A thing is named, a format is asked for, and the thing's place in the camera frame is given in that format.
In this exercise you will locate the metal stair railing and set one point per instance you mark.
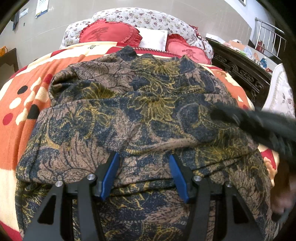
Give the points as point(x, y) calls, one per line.
point(270, 40)

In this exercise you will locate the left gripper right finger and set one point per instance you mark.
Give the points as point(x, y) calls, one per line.
point(232, 218)

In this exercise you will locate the red heart pillow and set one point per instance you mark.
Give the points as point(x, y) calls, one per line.
point(103, 30)
point(176, 44)

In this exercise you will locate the white square pillow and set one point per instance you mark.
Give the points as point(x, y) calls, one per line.
point(153, 39)

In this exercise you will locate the wall calendar poster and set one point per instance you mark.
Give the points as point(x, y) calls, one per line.
point(41, 8)

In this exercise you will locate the orange red cream blanket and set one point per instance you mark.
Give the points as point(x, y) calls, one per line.
point(27, 104)

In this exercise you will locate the floral padded headboard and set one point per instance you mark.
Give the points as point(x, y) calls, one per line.
point(143, 18)

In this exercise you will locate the white ornate upholstered chair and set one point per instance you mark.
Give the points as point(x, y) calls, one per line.
point(280, 97)

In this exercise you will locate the dark cloth on wall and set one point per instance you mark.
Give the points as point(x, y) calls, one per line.
point(15, 20)

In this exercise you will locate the person's right hand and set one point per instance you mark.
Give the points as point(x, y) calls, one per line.
point(282, 195)

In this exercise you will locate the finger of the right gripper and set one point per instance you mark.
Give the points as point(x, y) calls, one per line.
point(272, 130)

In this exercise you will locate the dark carved wooden cabinet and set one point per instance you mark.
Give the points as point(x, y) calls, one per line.
point(250, 76)

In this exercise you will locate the dark wooden side table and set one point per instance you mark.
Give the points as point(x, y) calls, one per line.
point(9, 65)

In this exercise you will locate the right red heart pillow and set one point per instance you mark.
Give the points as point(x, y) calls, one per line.
point(176, 44)

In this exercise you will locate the dark floral patterned garment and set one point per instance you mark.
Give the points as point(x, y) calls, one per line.
point(138, 129)

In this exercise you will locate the left red heart pillow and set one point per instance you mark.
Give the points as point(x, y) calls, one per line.
point(103, 30)

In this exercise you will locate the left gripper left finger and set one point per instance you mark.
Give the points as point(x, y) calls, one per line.
point(74, 205)

